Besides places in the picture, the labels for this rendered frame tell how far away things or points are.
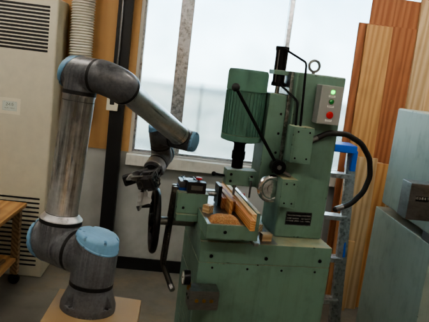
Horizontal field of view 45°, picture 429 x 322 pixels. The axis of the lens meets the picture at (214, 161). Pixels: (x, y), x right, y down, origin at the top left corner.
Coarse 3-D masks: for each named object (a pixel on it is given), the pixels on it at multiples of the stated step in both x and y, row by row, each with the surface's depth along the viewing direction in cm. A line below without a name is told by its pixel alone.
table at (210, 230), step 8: (208, 200) 238; (200, 208) 223; (216, 208) 226; (176, 216) 221; (184, 216) 222; (192, 216) 222; (200, 216) 216; (208, 216) 212; (200, 224) 215; (208, 224) 202; (216, 224) 203; (224, 224) 204; (208, 232) 203; (216, 232) 203; (224, 232) 204; (232, 232) 204; (240, 232) 205; (248, 232) 206; (256, 232) 206; (248, 240) 206; (256, 240) 207
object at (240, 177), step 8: (224, 168) 233; (232, 168) 231; (224, 176) 231; (232, 176) 228; (240, 176) 229; (248, 176) 229; (256, 176) 230; (232, 184) 229; (240, 184) 229; (248, 184) 230
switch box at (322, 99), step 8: (320, 88) 215; (328, 88) 214; (336, 88) 215; (320, 96) 214; (328, 96) 215; (336, 96) 215; (320, 104) 215; (328, 104) 215; (336, 104) 216; (320, 112) 215; (336, 112) 217; (312, 120) 221; (320, 120) 216; (336, 120) 217
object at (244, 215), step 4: (224, 188) 248; (228, 192) 241; (236, 204) 222; (240, 204) 221; (236, 208) 222; (240, 208) 215; (244, 208) 216; (236, 212) 221; (240, 212) 215; (244, 212) 210; (240, 216) 214; (244, 216) 208; (248, 216) 205; (244, 220) 208; (248, 220) 202; (252, 220) 199; (248, 224) 201; (252, 224) 199; (248, 228) 201; (252, 228) 199
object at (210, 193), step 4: (216, 184) 232; (220, 184) 231; (216, 188) 232; (220, 188) 227; (208, 192) 230; (212, 192) 230; (216, 192) 231; (220, 192) 227; (216, 196) 230; (220, 196) 228; (216, 200) 230; (220, 200) 228; (216, 204) 229
